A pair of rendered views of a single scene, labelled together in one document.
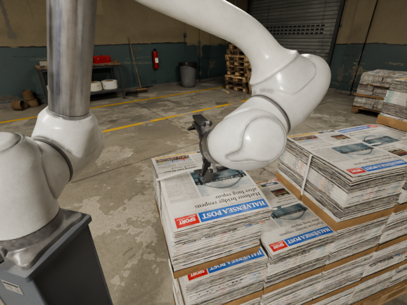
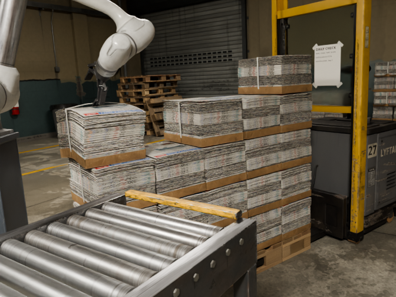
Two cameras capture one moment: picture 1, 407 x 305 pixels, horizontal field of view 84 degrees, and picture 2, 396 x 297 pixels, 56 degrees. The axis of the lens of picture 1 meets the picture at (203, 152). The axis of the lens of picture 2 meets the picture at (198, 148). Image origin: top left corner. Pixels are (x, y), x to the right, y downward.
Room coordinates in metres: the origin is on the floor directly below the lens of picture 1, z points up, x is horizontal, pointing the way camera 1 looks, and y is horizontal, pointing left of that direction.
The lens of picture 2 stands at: (-1.16, 0.06, 1.18)
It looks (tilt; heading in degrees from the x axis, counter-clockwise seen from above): 11 degrees down; 343
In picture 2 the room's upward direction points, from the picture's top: 3 degrees counter-clockwise
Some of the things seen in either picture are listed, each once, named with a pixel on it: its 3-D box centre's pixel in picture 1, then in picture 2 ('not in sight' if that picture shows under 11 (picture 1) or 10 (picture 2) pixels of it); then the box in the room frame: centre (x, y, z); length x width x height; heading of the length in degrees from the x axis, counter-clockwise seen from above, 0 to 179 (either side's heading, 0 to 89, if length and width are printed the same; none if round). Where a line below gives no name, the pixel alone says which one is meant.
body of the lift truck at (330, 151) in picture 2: not in sight; (343, 169); (1.29, -1.88, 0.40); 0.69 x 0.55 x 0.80; 19
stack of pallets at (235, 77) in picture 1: (249, 66); (151, 104); (7.51, -1.43, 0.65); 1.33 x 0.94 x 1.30; 131
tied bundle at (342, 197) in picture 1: (332, 173); (201, 120); (0.83, -0.56, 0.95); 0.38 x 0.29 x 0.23; 18
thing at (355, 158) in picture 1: (340, 148); (200, 99); (0.83, -0.56, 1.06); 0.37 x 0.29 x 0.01; 18
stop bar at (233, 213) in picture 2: not in sight; (177, 202); (-0.10, -0.18, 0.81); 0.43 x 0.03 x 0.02; 37
